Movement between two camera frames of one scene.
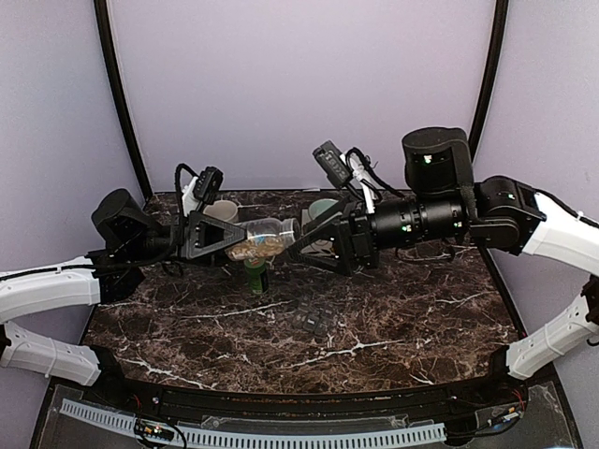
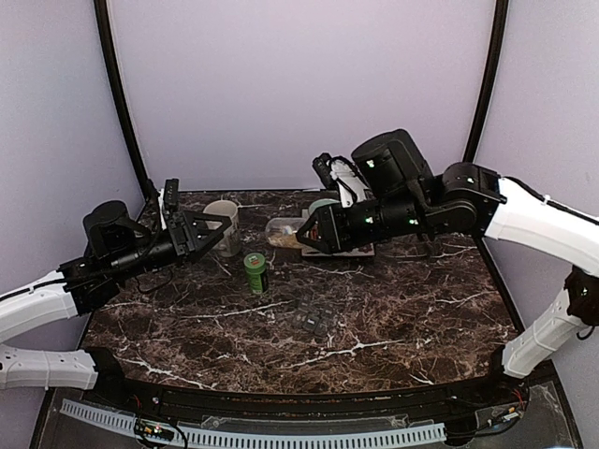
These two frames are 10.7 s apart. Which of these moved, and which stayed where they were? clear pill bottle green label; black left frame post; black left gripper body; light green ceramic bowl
Moved: clear pill bottle green label
Stayed: black left gripper body; black left frame post; light green ceramic bowl
